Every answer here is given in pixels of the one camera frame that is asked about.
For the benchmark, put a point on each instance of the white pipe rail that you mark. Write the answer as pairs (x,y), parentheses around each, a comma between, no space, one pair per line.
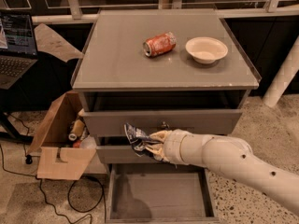
(292,10)

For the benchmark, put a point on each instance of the grey drawer cabinet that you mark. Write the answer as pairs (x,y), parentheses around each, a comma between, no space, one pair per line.
(116,75)

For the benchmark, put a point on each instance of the grey drawer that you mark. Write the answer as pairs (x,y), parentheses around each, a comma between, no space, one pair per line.
(159,194)
(111,123)
(115,154)

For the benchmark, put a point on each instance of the cardboard box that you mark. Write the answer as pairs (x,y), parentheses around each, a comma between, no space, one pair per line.
(56,160)

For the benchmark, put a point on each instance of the grey middle drawer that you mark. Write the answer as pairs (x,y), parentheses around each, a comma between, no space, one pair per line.
(115,154)

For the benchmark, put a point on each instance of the crushed orange soda can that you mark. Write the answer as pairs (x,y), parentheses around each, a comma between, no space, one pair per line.
(159,44)

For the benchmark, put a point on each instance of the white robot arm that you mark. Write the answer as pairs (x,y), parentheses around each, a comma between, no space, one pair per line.
(231,158)

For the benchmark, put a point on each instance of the yellow bottle in box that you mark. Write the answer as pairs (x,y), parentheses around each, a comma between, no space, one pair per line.
(76,130)

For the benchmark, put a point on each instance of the grey top drawer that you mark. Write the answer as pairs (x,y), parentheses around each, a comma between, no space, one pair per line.
(111,123)

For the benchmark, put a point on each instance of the blue chip bag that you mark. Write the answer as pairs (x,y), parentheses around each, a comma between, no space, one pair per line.
(138,140)

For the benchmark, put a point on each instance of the grey bottom drawer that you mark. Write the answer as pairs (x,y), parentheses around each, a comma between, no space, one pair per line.
(159,194)

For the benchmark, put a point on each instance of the white paper bowl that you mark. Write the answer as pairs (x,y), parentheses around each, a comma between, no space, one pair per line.
(206,50)

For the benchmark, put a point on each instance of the black desk leg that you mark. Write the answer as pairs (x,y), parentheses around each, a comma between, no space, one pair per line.
(10,133)

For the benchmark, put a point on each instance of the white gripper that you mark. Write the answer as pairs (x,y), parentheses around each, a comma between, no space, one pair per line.
(173,146)

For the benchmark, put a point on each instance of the open laptop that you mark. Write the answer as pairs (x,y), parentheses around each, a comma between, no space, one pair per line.
(18,50)

